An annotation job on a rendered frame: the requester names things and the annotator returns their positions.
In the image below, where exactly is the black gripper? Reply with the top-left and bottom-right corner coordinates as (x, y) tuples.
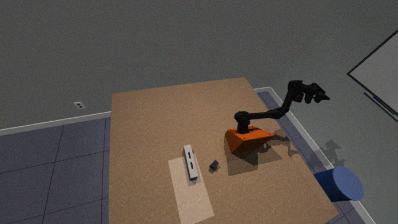
(305, 82), (330, 103)

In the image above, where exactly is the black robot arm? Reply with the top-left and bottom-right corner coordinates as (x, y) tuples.
(234, 80), (314, 134)

